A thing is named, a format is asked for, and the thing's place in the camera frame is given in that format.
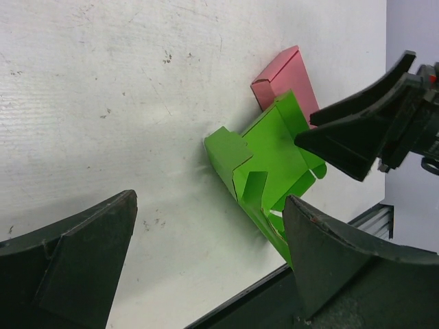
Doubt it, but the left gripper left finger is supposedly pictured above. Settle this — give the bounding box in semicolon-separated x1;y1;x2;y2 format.
1;190;137;328

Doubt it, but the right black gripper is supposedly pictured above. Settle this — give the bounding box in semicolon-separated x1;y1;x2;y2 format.
294;50;438;182

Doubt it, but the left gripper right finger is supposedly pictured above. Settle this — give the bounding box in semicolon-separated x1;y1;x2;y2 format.
283;195;438;328

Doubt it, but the green paper box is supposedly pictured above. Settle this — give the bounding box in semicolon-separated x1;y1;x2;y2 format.
204;90;327;265

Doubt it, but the pink paper box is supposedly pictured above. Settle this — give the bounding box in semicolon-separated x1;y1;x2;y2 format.
250;45;319;121

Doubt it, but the aluminium frame rail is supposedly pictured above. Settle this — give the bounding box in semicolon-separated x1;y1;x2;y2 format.
348;204;394;240

